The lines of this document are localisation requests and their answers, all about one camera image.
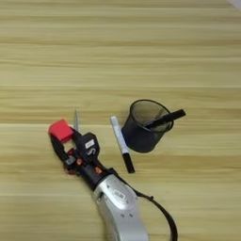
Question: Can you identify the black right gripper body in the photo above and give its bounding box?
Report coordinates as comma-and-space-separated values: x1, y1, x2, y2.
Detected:
63, 146, 120, 191

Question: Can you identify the black marker pen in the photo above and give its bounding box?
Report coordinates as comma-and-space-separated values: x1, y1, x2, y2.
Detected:
144, 108, 186, 130

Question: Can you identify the red cube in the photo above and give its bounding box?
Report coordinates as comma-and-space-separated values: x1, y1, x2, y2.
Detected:
47, 119, 75, 144

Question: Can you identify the black box with white label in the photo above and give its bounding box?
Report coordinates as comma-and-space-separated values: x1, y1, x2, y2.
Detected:
76, 132, 102, 163

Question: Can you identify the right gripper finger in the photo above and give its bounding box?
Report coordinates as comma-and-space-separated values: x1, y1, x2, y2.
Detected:
50, 134, 72, 164
69, 126, 85, 144

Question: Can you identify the white marker with black cap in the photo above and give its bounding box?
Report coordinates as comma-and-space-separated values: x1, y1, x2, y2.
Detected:
109, 115, 137, 174

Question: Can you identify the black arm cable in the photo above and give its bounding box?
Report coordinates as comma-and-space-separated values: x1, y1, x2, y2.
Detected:
131, 187, 179, 241

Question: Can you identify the black mesh pen cup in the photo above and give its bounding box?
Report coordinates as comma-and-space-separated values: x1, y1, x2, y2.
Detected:
120, 99, 174, 154

